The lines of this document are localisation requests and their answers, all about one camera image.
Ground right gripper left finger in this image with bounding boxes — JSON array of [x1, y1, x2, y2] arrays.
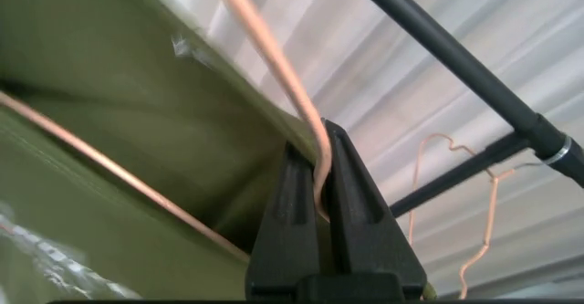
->
[[245, 142, 323, 300]]

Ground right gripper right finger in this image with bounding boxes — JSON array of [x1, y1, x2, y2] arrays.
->
[[321, 119, 428, 300]]

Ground pink clothes hanger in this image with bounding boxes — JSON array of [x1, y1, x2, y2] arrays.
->
[[408, 133, 571, 300], [0, 0, 333, 264]]

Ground green printed shirt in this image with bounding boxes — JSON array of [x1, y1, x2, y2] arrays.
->
[[0, 0, 437, 301]]

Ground black clothes rack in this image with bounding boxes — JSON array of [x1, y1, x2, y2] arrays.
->
[[342, 0, 584, 218]]

